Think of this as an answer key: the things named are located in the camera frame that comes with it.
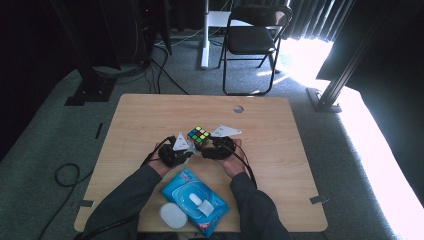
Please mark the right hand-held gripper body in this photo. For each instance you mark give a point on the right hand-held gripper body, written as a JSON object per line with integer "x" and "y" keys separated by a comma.
{"x": 224, "y": 148}

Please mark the dark equipment cabinet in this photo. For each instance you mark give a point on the dark equipment cabinet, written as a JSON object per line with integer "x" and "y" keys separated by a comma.
{"x": 150, "y": 26}

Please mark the dark pleated curtain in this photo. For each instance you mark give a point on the dark pleated curtain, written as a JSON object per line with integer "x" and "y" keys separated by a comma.
{"x": 313, "y": 20}

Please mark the grey tape strip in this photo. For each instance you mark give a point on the grey tape strip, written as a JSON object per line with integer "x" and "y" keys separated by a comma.
{"x": 86, "y": 203}
{"x": 319, "y": 199}

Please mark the black tape strip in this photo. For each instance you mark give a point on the black tape strip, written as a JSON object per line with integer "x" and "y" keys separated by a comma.
{"x": 99, "y": 130}

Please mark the white oval lid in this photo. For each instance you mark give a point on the white oval lid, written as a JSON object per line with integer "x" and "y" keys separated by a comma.
{"x": 173, "y": 216}

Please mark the multicoloured puzzle cube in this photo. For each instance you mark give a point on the multicoloured puzzle cube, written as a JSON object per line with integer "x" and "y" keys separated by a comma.
{"x": 198, "y": 135}

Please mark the blue wet wipe pack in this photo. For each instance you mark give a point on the blue wet wipe pack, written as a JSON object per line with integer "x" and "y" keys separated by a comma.
{"x": 176, "y": 191}

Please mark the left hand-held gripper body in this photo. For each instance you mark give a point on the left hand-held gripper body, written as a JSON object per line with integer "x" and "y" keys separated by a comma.
{"x": 170, "y": 156}

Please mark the black metal stand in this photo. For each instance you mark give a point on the black metal stand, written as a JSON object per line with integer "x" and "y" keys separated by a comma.
{"x": 90, "y": 83}
{"x": 333, "y": 90}

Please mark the black folding chair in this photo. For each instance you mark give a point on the black folding chair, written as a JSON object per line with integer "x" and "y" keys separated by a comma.
{"x": 250, "y": 40}

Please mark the white desk leg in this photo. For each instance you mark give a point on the white desk leg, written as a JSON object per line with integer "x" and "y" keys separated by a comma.
{"x": 205, "y": 50}

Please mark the person's right hand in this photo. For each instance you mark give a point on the person's right hand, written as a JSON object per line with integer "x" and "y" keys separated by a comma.
{"x": 235, "y": 165}

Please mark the person's left hand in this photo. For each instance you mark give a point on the person's left hand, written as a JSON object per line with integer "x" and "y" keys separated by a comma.
{"x": 157, "y": 166}

